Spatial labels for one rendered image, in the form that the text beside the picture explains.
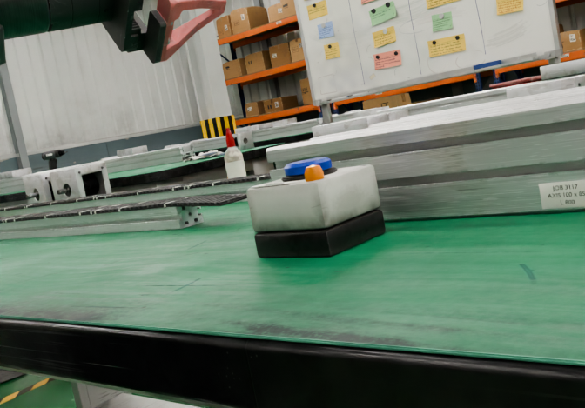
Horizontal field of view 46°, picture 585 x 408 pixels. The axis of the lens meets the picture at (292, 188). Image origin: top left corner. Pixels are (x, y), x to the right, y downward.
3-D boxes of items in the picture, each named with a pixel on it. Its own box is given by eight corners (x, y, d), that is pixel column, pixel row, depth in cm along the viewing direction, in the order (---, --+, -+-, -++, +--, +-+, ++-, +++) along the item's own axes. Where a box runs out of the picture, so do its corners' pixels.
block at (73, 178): (49, 214, 164) (39, 174, 163) (88, 204, 173) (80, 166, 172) (74, 210, 158) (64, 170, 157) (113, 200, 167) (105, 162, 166)
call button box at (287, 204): (257, 258, 59) (242, 185, 58) (326, 230, 66) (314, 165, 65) (331, 257, 53) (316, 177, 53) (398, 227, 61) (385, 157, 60)
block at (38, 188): (21, 217, 173) (12, 179, 172) (63, 206, 181) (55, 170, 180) (39, 215, 166) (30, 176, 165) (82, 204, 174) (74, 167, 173)
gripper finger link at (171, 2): (205, -59, 64) (109, -47, 59) (245, -11, 61) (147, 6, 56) (192, 2, 69) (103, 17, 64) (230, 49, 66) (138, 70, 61)
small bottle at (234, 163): (249, 183, 140) (238, 125, 139) (247, 185, 137) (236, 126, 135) (231, 187, 140) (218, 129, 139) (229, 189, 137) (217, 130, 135)
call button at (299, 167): (278, 189, 58) (273, 166, 58) (307, 180, 61) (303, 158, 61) (314, 185, 56) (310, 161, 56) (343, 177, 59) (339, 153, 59)
